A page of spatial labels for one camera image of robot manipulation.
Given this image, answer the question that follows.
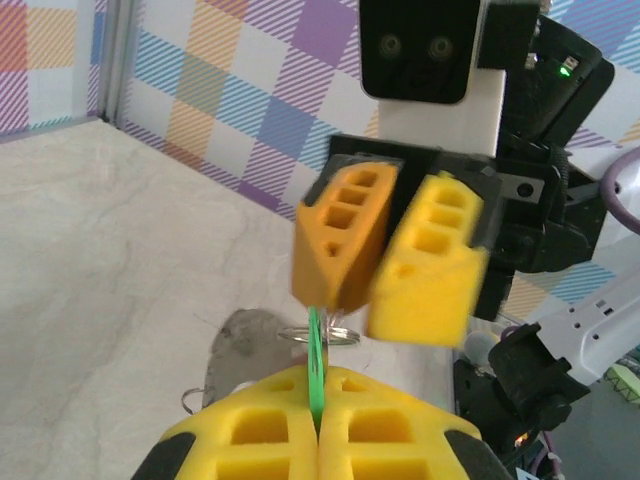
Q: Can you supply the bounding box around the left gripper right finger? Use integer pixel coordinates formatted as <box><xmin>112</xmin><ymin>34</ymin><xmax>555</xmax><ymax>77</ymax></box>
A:
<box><xmin>317</xmin><ymin>364</ymin><xmax>516</xmax><ymax>480</ymax></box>

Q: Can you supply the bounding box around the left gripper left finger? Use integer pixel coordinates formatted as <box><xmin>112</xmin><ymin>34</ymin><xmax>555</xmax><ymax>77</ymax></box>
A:
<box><xmin>132</xmin><ymin>364</ymin><xmax>322</xmax><ymax>480</ymax></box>

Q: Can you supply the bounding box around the small metal keyring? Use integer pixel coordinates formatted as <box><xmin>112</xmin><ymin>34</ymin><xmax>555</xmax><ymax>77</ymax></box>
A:
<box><xmin>277</xmin><ymin>323</ymin><xmax>362</xmax><ymax>347</ymax></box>
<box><xmin>179</xmin><ymin>384</ymin><xmax>209</xmax><ymax>417</ymax></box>

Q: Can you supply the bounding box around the metal ring disc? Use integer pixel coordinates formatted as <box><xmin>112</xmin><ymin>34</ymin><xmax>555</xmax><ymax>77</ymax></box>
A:
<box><xmin>207</xmin><ymin>308</ymin><xmax>306</xmax><ymax>404</ymax></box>

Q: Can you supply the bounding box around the green plastic key tag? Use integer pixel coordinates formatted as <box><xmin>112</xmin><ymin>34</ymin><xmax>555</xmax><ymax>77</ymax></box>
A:
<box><xmin>305</xmin><ymin>305</ymin><xmax>331</xmax><ymax>421</ymax></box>

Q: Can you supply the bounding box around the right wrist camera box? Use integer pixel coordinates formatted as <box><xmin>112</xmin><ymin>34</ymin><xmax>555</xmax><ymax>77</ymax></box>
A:
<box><xmin>358</xmin><ymin>0</ymin><xmax>539</xmax><ymax>156</ymax></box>

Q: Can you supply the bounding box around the aluminium frame post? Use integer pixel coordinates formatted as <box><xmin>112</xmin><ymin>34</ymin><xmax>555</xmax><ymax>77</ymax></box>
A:
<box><xmin>99</xmin><ymin>0</ymin><xmax>139</xmax><ymax>124</ymax></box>

